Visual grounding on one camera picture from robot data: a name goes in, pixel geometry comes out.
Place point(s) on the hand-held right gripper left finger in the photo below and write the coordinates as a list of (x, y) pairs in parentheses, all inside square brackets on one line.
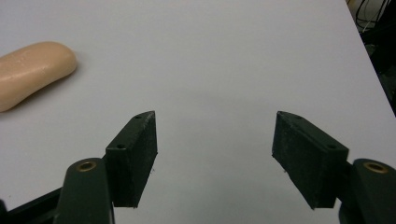
[(130, 161)]

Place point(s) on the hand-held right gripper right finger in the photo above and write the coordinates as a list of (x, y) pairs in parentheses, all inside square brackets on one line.
[(311, 161)]

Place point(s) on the beige soap bar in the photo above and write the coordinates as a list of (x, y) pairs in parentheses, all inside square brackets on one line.
[(31, 74)]

